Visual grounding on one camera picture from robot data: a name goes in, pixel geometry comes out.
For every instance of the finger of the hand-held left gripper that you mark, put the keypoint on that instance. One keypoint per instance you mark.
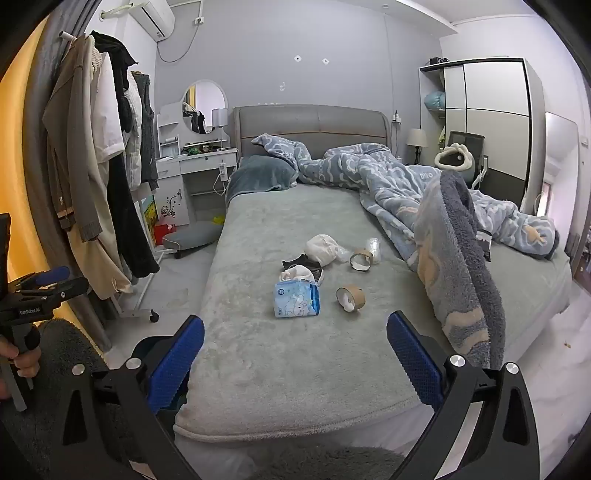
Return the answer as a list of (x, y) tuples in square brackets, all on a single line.
[(74, 287), (53, 275)]

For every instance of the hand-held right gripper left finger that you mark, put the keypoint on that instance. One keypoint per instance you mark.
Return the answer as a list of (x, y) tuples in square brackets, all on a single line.
[(178, 364)]

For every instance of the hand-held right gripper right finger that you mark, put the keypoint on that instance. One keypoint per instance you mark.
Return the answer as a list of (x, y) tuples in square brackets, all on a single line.
[(415, 364)]

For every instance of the teal trash bin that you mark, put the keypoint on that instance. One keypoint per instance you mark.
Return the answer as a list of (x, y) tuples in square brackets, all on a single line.
[(154, 350)]

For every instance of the white tissue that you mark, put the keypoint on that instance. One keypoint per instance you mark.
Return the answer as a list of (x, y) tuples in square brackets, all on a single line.
[(299, 273)]

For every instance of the person's left hand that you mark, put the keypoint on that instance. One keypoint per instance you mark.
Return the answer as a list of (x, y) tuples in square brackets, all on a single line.
[(25, 367)]

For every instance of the white clothes rack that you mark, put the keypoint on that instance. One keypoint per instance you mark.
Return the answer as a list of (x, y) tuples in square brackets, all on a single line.
[(138, 313)]

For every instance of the dark long coat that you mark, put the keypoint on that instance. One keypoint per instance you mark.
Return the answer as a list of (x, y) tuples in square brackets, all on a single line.
[(131, 221)]

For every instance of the brown tape roll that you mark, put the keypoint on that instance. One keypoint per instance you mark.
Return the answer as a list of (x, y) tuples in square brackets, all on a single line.
[(362, 259), (353, 299)]

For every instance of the red bag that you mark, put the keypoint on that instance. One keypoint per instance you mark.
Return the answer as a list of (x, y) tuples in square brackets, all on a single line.
[(162, 230)]

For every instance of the yellow green board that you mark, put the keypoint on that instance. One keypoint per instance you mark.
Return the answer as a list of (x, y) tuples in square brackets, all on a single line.
[(150, 214)]

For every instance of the grey bed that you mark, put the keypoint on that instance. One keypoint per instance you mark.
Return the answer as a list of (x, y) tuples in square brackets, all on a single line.
[(286, 369)]

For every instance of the grey blue fleece blanket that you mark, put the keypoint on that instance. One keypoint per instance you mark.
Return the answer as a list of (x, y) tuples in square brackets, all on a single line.
[(455, 258)]

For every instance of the yellow curtain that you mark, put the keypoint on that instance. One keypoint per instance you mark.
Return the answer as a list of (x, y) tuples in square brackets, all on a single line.
[(23, 161)]

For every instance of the clear plastic wrapper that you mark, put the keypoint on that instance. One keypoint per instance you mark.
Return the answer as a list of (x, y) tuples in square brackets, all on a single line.
[(373, 249)]

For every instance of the beige trench coat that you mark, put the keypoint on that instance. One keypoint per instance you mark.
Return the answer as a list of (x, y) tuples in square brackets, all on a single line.
[(76, 152)]

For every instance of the grey stool cushion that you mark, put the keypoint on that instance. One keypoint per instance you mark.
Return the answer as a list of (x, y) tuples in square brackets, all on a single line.
[(191, 237)]

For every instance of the blue tissue packet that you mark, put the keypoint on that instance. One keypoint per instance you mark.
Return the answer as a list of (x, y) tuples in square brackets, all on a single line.
[(295, 300)]

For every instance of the black white striped cloth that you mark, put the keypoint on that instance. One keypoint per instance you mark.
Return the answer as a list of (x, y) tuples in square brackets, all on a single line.
[(483, 242)]

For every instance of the black wrapper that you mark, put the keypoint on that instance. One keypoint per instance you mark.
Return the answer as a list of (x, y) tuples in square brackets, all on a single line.
[(309, 265)]

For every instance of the white puffer jacket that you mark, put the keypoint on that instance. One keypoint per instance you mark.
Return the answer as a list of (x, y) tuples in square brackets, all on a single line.
[(131, 147)]

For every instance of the white vanity desk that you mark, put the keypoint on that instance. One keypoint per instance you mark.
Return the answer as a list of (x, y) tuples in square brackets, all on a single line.
[(184, 164)]

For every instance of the white shirt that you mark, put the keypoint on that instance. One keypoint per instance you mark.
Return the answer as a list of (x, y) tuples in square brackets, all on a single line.
[(107, 115)]

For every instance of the grey knit vest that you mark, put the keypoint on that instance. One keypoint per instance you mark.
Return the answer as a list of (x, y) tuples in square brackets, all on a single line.
[(148, 129)]

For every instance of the grey curtain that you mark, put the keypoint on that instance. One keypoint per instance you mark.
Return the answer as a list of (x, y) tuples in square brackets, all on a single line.
[(39, 92)]

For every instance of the white power strip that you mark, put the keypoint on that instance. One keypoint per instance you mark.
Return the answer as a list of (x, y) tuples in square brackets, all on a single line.
[(223, 170)]

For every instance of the blue cloud patterned duvet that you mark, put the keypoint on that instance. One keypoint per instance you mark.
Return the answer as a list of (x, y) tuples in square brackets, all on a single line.
[(364, 180)]

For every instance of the teal pillow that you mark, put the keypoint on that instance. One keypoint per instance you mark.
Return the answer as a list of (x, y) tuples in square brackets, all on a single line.
[(258, 177)]

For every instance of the small white vanity lamp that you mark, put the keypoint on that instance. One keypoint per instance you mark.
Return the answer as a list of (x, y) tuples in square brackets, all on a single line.
[(219, 117)]

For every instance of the white shade table lamp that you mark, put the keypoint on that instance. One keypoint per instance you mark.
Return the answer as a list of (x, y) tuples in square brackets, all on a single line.
[(417, 138)]

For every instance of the round mirror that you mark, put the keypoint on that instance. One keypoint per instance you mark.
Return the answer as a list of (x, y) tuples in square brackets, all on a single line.
[(205, 99)]

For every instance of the black garment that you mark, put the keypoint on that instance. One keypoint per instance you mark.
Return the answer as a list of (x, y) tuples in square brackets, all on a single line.
[(115, 53)]

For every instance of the black chair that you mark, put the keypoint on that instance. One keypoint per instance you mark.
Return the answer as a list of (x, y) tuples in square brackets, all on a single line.
[(464, 138)]

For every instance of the white door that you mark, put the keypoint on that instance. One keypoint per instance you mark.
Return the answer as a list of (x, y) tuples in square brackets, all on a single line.
[(561, 184)]

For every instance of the grey bed headboard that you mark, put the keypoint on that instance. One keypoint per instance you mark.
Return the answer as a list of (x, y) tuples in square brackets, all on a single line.
[(314, 122)]

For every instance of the light blue bag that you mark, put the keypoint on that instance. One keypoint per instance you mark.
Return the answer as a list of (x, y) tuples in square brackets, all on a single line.
[(435, 100)]

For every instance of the white wardrobe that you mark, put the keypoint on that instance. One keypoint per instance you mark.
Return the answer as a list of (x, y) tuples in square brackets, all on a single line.
[(494, 110)]

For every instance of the white air conditioner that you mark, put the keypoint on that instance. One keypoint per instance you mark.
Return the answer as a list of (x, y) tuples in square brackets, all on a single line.
[(154, 18)]

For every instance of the white wall charger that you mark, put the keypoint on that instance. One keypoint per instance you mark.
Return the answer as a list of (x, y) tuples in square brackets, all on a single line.
[(396, 117)]

